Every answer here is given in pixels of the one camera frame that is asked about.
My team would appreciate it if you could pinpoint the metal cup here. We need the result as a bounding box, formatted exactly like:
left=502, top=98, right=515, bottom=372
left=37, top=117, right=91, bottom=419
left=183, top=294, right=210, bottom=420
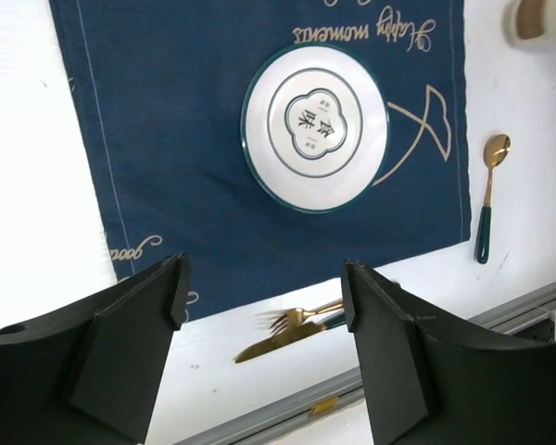
left=504, top=0, right=556, bottom=50

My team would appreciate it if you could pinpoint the gold knife green handle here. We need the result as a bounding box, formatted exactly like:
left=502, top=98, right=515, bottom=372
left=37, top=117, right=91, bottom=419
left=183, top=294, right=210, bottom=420
left=234, top=322, right=327, bottom=363

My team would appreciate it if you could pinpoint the dark blue cloth placemat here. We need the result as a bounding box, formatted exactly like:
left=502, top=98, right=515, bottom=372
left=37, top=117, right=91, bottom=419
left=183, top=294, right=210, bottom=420
left=50, top=1, right=471, bottom=320

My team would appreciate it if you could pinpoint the aluminium frame rail front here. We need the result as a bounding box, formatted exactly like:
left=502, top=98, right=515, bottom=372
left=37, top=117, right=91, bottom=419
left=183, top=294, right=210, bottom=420
left=190, top=282, right=556, bottom=444

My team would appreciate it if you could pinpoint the gold fork green handle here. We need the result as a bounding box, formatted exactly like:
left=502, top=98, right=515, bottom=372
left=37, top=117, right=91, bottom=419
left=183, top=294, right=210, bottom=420
left=257, top=299, right=344, bottom=337

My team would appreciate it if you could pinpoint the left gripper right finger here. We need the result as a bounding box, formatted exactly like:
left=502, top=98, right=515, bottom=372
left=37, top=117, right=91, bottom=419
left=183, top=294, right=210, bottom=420
left=341, top=261, right=556, bottom=444

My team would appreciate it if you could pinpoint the white round plate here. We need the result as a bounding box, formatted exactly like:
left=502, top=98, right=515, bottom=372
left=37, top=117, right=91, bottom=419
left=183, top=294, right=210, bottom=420
left=240, top=44, right=390, bottom=214

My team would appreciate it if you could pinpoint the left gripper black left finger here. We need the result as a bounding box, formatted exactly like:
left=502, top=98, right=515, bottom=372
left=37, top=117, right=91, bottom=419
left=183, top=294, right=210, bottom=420
left=0, top=254, right=191, bottom=444

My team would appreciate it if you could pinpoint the gold spoon green handle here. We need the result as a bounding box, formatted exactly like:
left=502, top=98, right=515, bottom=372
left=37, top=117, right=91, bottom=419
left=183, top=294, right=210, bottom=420
left=475, top=133, right=512, bottom=264

